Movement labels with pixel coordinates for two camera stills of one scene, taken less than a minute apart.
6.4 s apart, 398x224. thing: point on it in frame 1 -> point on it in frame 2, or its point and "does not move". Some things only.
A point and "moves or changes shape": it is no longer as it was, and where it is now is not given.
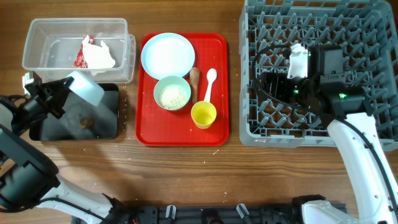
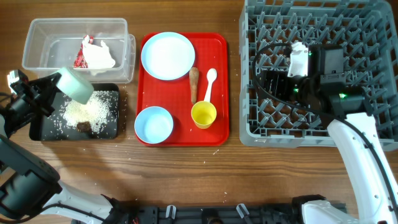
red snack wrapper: x=80 y=61 does not move
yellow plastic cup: x=203 y=113 does not move
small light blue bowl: x=86 y=87 -> x=153 y=124
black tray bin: x=82 y=119 does not move
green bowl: x=172 y=93 -> x=74 y=86
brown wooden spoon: x=194 y=75 does not move
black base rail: x=240 y=213 does not move
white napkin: x=97 y=56 does not move
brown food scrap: x=86 y=123 moves or changes shape
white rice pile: x=173 y=97 -> x=97 y=111
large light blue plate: x=168 y=54 does not move
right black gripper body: x=290 y=90 does not move
